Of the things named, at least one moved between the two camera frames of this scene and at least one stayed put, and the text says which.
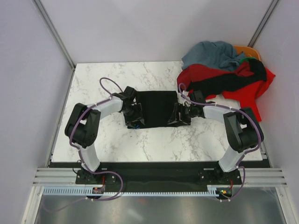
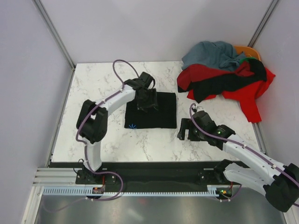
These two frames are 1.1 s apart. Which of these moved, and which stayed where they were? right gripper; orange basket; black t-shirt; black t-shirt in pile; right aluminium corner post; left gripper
Moved: right gripper; left gripper
Stayed: orange basket; right aluminium corner post; black t-shirt in pile; black t-shirt
